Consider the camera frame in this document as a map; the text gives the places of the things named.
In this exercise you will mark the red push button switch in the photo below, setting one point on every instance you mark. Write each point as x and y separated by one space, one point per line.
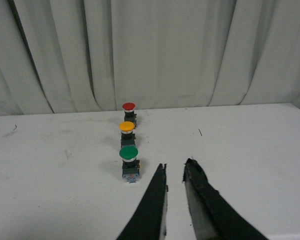
129 113

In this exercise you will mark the white pleated curtain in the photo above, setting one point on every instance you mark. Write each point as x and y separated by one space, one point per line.
67 56

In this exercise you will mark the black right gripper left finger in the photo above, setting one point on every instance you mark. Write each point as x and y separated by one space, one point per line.
149 221

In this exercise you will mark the green push button switch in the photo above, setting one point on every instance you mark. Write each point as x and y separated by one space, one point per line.
130 164

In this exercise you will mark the yellow push button switch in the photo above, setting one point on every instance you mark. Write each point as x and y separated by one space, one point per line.
127 135

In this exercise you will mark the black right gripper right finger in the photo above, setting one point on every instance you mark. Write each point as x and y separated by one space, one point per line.
213 218

